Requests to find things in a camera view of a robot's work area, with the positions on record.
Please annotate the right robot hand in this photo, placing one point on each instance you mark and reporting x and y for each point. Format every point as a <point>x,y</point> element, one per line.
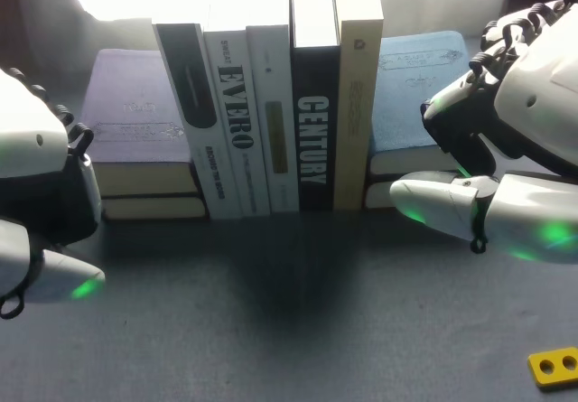
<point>537,104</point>

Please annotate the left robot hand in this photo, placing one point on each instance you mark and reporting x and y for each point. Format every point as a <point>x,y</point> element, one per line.
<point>31,149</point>

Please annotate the black CENTURY book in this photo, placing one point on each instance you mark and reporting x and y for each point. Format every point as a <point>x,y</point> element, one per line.
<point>314,140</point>

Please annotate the purple hardcover book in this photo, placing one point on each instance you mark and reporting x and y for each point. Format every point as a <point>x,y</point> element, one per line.
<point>131,113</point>

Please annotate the blue hardcover book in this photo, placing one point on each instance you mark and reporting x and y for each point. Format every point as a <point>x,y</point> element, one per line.
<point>411,90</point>

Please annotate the book with cream page edges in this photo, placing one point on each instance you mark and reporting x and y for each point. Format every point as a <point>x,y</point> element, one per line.
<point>153,208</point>
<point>377,196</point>

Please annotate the cream paperback book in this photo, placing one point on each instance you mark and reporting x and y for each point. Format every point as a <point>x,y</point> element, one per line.
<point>357,104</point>

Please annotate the white EVERO book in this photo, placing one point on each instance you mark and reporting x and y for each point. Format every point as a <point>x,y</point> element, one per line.
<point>235,104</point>

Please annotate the white book with tan label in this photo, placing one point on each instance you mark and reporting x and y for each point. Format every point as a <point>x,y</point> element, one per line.
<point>277,126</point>

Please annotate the yellow block with two holes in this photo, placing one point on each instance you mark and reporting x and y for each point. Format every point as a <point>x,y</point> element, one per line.
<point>553,368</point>

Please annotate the grey table cloth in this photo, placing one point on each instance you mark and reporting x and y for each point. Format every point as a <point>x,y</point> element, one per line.
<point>226,330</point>

